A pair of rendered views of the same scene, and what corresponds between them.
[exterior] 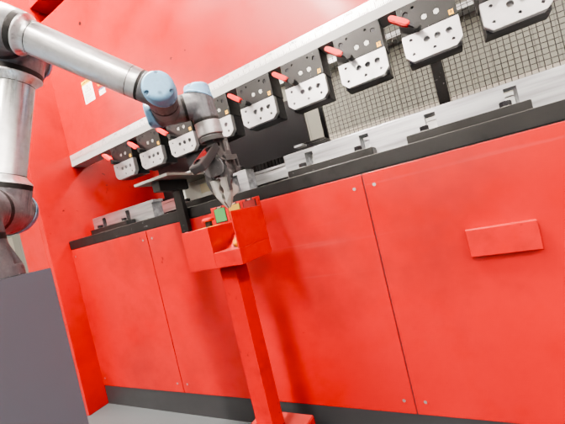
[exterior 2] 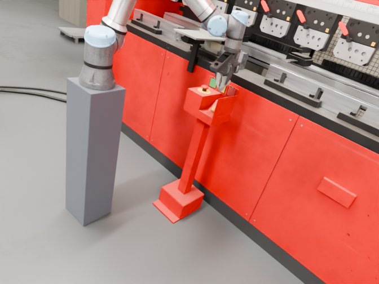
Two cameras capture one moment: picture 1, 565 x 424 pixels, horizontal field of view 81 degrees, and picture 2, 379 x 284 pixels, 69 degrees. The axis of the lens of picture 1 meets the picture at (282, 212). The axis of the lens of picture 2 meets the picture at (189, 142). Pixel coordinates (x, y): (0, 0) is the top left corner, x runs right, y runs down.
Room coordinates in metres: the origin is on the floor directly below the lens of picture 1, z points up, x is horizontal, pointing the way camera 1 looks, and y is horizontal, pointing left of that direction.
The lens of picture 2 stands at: (-0.36, 0.05, 1.25)
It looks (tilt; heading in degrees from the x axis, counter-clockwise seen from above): 30 degrees down; 8
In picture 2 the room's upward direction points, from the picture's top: 15 degrees clockwise
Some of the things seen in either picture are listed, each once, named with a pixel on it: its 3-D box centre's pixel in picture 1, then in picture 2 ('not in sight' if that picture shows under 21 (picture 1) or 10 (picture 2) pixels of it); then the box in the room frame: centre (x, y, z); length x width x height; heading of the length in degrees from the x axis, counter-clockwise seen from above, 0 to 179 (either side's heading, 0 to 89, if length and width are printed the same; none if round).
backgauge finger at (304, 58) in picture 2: (310, 145); (294, 58); (1.36, -0.18, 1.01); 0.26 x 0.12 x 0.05; 151
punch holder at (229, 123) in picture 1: (221, 120); (249, 8); (1.36, 0.16, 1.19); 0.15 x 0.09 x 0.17; 61
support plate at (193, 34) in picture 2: (176, 179); (199, 35); (1.32, 0.38, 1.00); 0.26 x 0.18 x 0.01; 151
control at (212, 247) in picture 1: (225, 233); (210, 99); (1.01, 0.19, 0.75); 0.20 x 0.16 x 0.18; 61
